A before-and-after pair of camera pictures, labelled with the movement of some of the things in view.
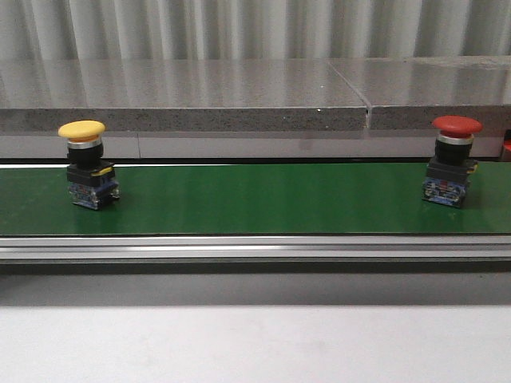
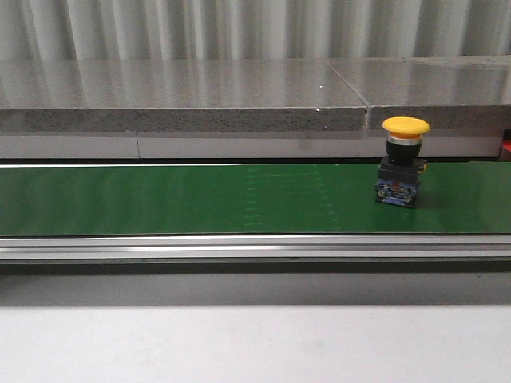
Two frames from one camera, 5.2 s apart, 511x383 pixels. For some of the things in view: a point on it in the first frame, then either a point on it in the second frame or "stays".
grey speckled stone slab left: [178, 94] stays
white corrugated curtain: [219, 29] stays
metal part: [91, 181] → [399, 171]
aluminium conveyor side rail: [257, 247] stays
